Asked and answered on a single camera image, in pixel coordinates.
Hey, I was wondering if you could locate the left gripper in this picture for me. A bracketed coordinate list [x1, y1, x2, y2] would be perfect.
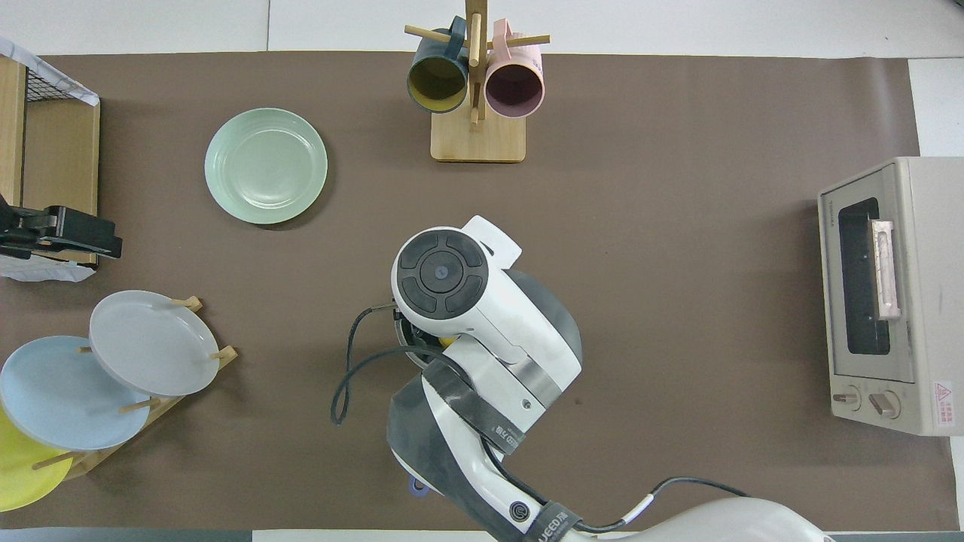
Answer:
[0, 202, 124, 261]

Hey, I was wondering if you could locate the grey plate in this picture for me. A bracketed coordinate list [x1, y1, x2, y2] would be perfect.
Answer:
[89, 290, 221, 397]

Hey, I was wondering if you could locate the light blue plate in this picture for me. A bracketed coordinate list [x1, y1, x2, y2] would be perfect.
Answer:
[0, 336, 152, 452]

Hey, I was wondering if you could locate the pale green plate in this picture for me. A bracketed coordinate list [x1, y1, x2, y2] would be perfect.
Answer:
[204, 108, 329, 226]

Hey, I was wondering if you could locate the wooden plate rack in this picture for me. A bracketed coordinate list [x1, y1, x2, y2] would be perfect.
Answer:
[30, 296, 239, 483]

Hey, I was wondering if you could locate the yellow plate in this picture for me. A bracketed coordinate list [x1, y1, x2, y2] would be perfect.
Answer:
[0, 406, 75, 513]

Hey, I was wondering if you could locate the wooden box with mesh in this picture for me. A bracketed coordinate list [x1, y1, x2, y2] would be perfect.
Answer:
[0, 38, 101, 284]

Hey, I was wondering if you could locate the dark teal mug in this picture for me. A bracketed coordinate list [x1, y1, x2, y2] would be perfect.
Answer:
[407, 17, 471, 114]

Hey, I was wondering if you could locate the wooden mug tree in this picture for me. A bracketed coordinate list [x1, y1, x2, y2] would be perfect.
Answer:
[404, 0, 551, 163]

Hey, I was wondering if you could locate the pink mug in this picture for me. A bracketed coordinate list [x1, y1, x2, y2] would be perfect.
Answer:
[484, 19, 545, 119]

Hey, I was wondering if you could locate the brown table mat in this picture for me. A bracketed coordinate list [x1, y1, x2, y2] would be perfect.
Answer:
[0, 51, 962, 532]

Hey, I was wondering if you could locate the beige toaster oven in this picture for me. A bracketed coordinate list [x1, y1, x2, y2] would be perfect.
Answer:
[818, 156, 964, 437]

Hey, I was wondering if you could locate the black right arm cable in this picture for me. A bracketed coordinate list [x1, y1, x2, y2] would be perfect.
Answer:
[330, 301, 748, 535]

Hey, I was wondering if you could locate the black pot with purple handle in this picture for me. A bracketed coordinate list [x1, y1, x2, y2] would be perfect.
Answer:
[394, 303, 456, 498]

